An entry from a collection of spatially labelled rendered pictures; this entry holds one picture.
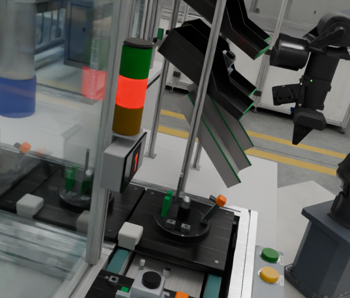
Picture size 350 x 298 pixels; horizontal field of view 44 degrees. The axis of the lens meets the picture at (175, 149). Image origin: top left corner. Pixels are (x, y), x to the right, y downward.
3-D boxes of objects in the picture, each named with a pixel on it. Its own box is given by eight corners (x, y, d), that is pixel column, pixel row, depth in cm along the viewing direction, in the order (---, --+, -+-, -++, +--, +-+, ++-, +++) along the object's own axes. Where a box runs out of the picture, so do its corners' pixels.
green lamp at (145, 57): (151, 74, 73) (156, 45, 71) (143, 81, 68) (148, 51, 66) (123, 68, 74) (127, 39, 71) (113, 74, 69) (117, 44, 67)
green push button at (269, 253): (276, 256, 101) (279, 249, 101) (276, 267, 98) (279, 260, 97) (260, 252, 102) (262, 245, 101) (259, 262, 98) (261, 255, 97)
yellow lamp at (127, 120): (143, 128, 77) (147, 103, 75) (135, 138, 73) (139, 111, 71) (116, 121, 78) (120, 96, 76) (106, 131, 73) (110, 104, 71)
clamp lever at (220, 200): (208, 220, 102) (227, 198, 99) (207, 224, 100) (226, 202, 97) (196, 211, 102) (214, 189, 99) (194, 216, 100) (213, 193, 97)
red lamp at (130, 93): (147, 102, 75) (151, 75, 73) (139, 110, 71) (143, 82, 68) (120, 95, 76) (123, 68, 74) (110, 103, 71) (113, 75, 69)
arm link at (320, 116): (328, 70, 96) (301, 62, 97) (339, 91, 79) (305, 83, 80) (316, 104, 99) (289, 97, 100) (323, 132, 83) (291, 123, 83)
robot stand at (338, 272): (359, 295, 109) (389, 230, 100) (322, 313, 100) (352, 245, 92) (314, 258, 119) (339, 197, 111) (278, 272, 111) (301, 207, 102)
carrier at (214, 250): (233, 218, 113) (244, 177, 108) (222, 278, 92) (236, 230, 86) (145, 194, 116) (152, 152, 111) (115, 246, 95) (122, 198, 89)
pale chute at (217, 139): (239, 170, 131) (252, 165, 128) (227, 188, 119) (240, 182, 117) (191, 90, 128) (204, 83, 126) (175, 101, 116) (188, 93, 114)
